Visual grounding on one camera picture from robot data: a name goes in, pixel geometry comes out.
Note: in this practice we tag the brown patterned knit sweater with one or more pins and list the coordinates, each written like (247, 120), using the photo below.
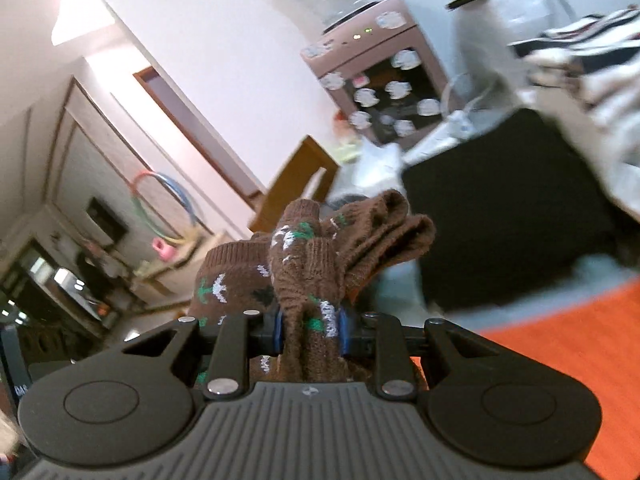
(308, 266)

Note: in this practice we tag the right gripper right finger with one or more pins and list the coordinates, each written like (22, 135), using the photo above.
(405, 360)

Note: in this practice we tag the wooden chair far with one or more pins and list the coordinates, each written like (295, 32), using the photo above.
(289, 185)

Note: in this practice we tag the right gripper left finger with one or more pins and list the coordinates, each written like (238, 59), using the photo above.
(215, 358)

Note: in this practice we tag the pink water dispenser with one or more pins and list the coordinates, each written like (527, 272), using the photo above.
(382, 73)

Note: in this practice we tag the colourful hula hoop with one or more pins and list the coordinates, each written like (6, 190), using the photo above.
(165, 207)

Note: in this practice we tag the orange floral table mat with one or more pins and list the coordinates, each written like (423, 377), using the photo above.
(596, 341)

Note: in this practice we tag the black folded garment left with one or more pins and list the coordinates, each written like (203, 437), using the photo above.
(512, 208)

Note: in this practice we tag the white striped garment pile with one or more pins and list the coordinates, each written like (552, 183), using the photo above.
(586, 76)

